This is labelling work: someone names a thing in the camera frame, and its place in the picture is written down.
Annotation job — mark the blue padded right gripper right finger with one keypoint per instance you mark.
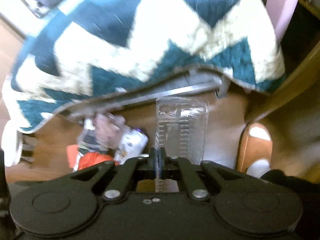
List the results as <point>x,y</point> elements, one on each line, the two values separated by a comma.
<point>185,173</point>

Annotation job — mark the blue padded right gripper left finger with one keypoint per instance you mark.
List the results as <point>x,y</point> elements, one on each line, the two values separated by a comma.
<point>136,174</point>

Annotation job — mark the pink tissue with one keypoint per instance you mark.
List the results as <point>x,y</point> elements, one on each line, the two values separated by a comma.
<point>109,129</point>

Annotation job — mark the clear plastic blister package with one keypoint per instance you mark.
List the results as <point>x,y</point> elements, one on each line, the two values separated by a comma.
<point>180,132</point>

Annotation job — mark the white purple snack wrapper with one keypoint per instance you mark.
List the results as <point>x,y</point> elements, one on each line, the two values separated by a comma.
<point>131,145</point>

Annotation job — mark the red plastic bag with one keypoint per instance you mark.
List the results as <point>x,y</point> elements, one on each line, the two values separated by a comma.
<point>94,158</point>

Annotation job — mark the green white wrapper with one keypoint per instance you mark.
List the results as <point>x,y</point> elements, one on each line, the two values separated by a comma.
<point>86,141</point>

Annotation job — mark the white pink slipper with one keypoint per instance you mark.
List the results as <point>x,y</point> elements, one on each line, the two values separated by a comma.
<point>11,144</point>

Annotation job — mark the teal zigzag quilt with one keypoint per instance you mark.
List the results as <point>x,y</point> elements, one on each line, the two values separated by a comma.
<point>92,48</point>

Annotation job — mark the black seat wooden chair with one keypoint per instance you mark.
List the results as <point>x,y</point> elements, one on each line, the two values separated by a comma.
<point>305,75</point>

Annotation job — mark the pink desk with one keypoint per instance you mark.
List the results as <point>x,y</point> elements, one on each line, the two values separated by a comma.
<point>280,13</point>

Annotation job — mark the metal bed frame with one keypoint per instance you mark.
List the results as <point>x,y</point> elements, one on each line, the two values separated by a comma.
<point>193,81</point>

